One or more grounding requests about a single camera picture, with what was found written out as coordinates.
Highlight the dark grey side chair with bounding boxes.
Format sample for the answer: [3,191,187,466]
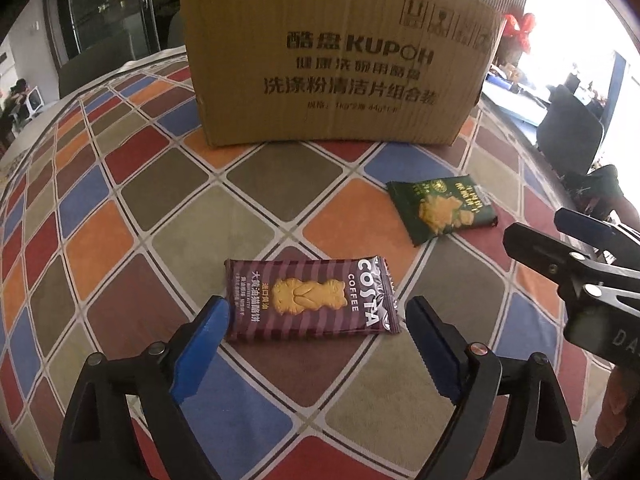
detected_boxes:
[535,84,605,177]

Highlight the green biscuit packet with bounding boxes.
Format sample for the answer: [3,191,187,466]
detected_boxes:
[387,175,500,246]

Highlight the person's right hand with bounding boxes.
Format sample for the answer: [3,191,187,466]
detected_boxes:
[595,367,640,448]

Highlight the colourful checkered tablecloth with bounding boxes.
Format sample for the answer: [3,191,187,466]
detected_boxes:
[0,45,640,480]

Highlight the white ribbed table cloth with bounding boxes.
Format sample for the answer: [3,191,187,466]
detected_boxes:
[107,46,190,73]

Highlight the brown Costa biscuit packet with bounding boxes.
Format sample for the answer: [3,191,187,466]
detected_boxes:
[223,255,404,344]

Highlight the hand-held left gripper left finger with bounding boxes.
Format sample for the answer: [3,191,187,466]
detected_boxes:
[54,296,232,480]

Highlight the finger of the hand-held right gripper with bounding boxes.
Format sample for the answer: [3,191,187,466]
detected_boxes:
[554,207,640,272]
[502,223,640,322]

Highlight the white low cabinet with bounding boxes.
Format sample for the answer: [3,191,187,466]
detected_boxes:
[482,62,547,126]

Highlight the glass sliding door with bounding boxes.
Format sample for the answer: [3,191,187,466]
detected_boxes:
[42,0,151,61]

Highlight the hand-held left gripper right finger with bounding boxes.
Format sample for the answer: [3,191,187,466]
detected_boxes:
[404,296,598,480]

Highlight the brown cardboard box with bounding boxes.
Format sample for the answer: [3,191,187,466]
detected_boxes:
[179,0,503,149]

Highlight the white shelf unit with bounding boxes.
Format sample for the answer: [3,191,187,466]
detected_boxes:
[22,87,47,114]

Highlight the red flower decoration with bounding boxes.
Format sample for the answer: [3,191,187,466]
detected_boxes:
[502,11,536,54]

